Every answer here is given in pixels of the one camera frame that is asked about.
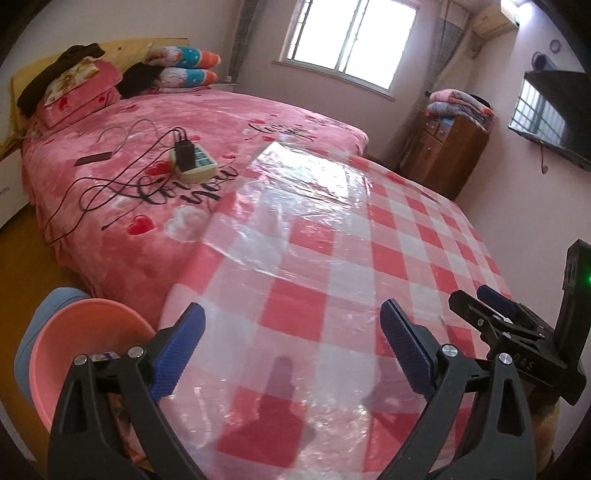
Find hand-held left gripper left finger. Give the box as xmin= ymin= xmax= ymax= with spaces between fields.
xmin=48 ymin=302 xmax=208 ymax=480

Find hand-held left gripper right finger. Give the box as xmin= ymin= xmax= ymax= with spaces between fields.
xmin=379 ymin=298 xmax=536 ymax=480

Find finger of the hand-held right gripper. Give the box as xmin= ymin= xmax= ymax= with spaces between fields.
xmin=448 ymin=290 xmax=539 ymax=356
xmin=477 ymin=285 xmax=555 ymax=335

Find pink plastic basin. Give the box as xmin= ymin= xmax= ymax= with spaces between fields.
xmin=30 ymin=298 xmax=158 ymax=432

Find pink printed bedspread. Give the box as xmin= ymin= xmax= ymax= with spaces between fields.
xmin=21 ymin=88 xmax=370 ymax=315

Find red checked tablecloth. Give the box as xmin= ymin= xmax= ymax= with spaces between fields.
xmin=159 ymin=141 xmax=515 ymax=480

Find blue round stool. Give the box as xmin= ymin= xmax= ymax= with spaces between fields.
xmin=14 ymin=287 xmax=93 ymax=407

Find brown wooden cabinet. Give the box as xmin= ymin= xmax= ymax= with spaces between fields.
xmin=399 ymin=111 xmax=497 ymax=201

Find white power strip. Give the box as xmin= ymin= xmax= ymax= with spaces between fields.
xmin=171 ymin=143 xmax=218 ymax=183

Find stack of folded blankets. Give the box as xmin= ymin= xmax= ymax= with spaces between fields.
xmin=426 ymin=89 xmax=494 ymax=124

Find dark phone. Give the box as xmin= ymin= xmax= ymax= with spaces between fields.
xmin=76 ymin=151 xmax=114 ymax=167

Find white nightstand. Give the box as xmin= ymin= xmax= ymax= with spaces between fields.
xmin=0 ymin=148 xmax=28 ymax=227

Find grey patterned curtain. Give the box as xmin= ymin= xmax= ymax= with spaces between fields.
xmin=425 ymin=11 xmax=472 ymax=116
xmin=228 ymin=0 xmax=259 ymax=86

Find cartoon print pillow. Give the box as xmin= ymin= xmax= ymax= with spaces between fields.
xmin=157 ymin=67 xmax=219 ymax=89
xmin=145 ymin=44 xmax=221 ymax=70

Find black cloth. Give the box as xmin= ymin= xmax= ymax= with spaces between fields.
xmin=117 ymin=62 xmax=162 ymax=97

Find pink floral pillow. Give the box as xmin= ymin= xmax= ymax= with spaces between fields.
xmin=30 ymin=59 xmax=123 ymax=130

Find white air conditioner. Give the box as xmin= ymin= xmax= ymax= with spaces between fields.
xmin=473 ymin=0 xmax=520 ymax=38

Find window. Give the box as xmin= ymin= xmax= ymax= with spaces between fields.
xmin=277 ymin=0 xmax=421 ymax=93

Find dark brown cloth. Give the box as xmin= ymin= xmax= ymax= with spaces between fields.
xmin=17 ymin=43 xmax=106 ymax=116

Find yellow headboard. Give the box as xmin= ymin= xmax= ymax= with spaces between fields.
xmin=9 ymin=38 xmax=190 ymax=134

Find black cable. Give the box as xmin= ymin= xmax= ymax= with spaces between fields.
xmin=44 ymin=117 xmax=185 ymax=245

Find wall-mounted television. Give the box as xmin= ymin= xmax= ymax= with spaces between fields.
xmin=508 ymin=70 xmax=591 ymax=169

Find white cable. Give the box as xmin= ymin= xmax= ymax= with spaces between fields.
xmin=99 ymin=119 xmax=158 ymax=153

